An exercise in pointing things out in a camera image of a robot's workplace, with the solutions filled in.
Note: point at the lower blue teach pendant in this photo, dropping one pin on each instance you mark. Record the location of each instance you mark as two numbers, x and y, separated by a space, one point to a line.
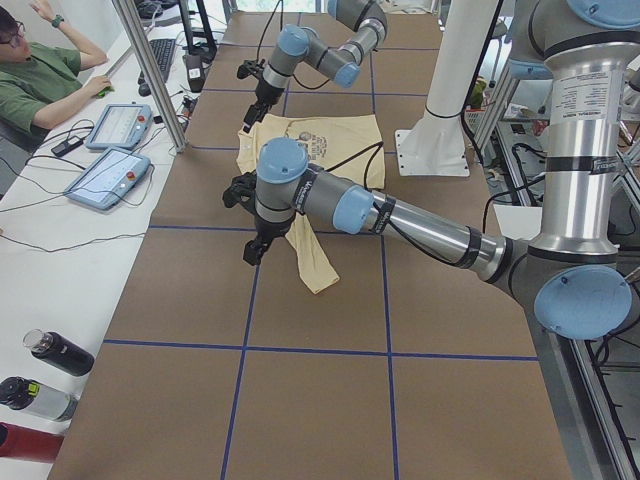
107 181

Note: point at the grey aluminium frame post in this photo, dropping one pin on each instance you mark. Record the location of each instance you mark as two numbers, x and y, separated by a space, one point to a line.
132 25

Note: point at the blue teach pendant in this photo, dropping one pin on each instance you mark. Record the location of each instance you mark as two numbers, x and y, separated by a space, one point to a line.
107 181
120 125

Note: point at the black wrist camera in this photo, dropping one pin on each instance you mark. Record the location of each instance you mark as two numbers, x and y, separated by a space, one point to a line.
252 68
242 191

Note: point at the black keyboard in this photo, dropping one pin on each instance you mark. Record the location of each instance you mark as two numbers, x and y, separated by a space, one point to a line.
163 51

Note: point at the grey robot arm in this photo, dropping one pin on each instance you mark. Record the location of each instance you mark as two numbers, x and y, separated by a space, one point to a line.
566 276
297 44

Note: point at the person in green shirt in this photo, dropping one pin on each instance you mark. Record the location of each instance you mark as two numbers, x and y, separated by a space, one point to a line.
39 84

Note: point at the upper blue teach pendant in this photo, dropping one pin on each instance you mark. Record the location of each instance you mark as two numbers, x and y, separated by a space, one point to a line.
120 125

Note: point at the red bottle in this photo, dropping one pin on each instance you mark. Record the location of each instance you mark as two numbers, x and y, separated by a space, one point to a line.
22 443

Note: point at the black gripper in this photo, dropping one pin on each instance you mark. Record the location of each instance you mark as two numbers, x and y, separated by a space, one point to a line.
264 231
265 95

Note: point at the black water bottle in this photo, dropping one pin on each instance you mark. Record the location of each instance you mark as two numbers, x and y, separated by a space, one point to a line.
59 352

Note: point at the grey bottle green lid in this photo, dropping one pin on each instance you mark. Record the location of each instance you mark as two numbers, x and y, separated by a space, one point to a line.
35 398

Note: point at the cream long-sleeve printed shirt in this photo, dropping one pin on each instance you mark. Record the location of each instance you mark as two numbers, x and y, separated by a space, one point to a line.
328 141

